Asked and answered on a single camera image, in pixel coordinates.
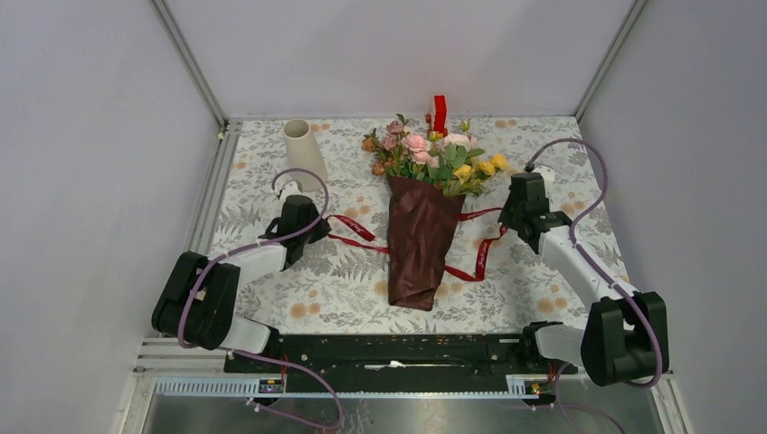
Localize red yellow toy block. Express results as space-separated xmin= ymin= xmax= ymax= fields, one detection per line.
xmin=424 ymin=94 xmax=448 ymax=137

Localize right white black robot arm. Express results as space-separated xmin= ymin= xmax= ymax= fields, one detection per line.
xmin=499 ymin=173 xmax=669 ymax=388

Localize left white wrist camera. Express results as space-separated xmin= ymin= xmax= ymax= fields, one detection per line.
xmin=278 ymin=181 xmax=303 ymax=203

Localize floral patterned tablecloth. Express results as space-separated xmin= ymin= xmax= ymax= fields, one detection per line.
xmin=236 ymin=117 xmax=626 ymax=334

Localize beige ceramic vase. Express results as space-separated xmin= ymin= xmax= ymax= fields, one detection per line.
xmin=283 ymin=119 xmax=328 ymax=192

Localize brown flower bouquet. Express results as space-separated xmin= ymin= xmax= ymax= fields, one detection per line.
xmin=361 ymin=115 xmax=509 ymax=311

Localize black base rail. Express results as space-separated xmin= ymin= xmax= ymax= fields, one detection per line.
xmin=223 ymin=334 xmax=564 ymax=396

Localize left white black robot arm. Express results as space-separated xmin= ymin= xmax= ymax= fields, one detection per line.
xmin=151 ymin=194 xmax=330 ymax=372

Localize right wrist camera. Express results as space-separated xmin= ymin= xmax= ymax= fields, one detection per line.
xmin=533 ymin=166 xmax=556 ymax=184

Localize red printed ribbon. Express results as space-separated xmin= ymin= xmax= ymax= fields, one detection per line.
xmin=327 ymin=207 xmax=507 ymax=282

